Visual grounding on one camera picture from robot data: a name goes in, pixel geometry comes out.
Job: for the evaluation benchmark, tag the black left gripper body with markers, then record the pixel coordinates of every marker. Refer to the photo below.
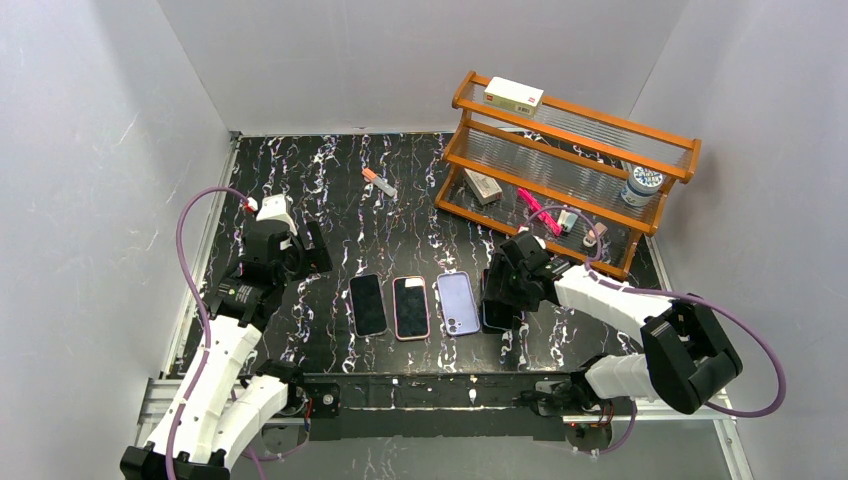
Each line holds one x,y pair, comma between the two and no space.
308,246

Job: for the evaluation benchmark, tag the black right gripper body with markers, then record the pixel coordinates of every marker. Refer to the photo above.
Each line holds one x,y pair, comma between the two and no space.
502,279

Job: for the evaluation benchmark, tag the lavender phone case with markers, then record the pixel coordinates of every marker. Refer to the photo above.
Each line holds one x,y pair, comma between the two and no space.
457,303

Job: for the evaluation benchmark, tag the black screen smartphone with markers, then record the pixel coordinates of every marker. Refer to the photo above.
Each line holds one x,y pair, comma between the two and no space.
411,310

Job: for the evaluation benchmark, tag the pink phone case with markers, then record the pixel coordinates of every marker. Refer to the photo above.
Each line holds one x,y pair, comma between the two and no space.
411,308

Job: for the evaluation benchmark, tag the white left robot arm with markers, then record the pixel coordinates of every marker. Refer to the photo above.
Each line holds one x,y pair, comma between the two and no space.
206,428

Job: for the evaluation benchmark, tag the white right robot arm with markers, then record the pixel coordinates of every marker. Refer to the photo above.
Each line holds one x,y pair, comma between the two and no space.
686,356

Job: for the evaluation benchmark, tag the pink utility knife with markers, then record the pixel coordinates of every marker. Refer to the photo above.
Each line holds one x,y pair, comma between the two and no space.
536,209

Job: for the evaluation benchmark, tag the white green stapler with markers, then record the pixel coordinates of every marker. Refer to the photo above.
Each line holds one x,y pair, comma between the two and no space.
567,219

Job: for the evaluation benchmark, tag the small pink white item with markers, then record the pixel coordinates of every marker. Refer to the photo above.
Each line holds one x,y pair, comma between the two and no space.
594,234

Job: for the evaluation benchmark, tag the small grey box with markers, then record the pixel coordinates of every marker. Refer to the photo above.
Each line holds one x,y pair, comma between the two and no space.
485,189

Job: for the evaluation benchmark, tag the orange grey marker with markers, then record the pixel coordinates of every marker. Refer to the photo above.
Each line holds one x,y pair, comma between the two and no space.
382,184

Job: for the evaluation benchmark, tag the orange wooden shelf rack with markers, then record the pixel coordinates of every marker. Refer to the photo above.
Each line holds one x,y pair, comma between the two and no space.
565,155

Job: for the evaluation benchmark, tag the white blue round jar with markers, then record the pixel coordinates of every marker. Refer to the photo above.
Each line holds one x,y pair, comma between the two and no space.
641,185

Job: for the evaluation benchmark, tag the white red carton box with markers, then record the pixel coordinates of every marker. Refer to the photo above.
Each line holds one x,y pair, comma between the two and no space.
513,97

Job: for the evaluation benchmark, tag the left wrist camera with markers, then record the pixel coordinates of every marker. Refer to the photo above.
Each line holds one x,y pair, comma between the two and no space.
277,208

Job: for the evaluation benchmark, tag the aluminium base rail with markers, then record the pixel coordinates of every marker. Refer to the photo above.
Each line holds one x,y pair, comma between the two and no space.
547,393

